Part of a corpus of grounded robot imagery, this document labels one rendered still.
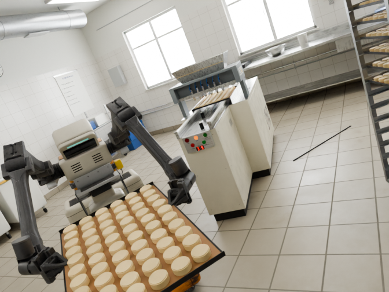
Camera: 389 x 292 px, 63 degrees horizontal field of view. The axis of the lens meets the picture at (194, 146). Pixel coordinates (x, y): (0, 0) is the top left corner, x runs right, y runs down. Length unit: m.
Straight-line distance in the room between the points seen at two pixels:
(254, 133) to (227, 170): 0.72
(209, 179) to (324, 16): 3.92
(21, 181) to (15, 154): 0.12
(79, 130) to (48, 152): 4.71
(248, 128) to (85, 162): 1.80
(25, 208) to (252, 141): 2.36
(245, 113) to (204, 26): 3.50
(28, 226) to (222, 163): 1.67
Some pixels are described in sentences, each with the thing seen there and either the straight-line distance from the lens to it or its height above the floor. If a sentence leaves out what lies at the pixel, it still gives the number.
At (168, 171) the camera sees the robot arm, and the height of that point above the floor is 1.03.
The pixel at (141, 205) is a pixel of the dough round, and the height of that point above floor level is 1.01.
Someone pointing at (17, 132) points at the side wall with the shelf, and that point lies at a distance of 6.33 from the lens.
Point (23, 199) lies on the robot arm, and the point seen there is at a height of 1.17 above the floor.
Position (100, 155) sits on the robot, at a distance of 1.92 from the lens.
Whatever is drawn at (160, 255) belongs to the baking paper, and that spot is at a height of 0.96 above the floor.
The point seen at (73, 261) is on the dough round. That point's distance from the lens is 1.09.
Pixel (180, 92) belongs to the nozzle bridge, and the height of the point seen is 1.10.
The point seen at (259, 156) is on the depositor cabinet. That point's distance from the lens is 3.31.
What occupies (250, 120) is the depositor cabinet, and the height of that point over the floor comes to 0.63.
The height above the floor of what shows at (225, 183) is 0.35.
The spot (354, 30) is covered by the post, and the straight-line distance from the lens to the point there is 2.30.
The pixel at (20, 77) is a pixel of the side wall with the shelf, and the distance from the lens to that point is 6.67.
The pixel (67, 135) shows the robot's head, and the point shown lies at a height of 1.27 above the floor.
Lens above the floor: 1.43
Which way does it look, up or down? 15 degrees down
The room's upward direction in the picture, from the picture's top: 22 degrees counter-clockwise
